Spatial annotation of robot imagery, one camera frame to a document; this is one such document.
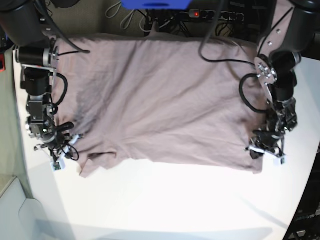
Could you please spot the blue box overhead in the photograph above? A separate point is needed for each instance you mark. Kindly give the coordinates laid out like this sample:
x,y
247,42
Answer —
x,y
155,4

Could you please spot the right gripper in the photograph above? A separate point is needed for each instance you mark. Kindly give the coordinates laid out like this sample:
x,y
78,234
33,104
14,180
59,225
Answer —
x,y
57,139

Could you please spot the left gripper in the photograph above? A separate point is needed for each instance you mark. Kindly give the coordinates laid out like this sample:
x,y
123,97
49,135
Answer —
x,y
266,143

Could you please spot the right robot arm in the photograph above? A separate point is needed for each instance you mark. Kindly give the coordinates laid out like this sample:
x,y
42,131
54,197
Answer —
x,y
46,88

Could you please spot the mauve t-shirt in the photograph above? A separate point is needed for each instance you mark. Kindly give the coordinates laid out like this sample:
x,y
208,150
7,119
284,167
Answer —
x,y
154,98

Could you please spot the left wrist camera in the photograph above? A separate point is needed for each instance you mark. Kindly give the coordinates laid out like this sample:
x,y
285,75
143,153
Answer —
x,y
279,160

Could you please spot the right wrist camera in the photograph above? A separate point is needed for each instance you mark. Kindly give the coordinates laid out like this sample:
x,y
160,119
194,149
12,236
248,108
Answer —
x,y
58,165

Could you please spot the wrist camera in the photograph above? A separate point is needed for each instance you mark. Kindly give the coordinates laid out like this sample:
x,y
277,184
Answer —
x,y
279,160
58,165

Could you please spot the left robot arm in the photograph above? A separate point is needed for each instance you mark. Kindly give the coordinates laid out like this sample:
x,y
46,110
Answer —
x,y
289,30

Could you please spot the red clamp at table edge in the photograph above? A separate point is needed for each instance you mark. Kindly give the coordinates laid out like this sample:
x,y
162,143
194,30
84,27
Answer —
x,y
2,62

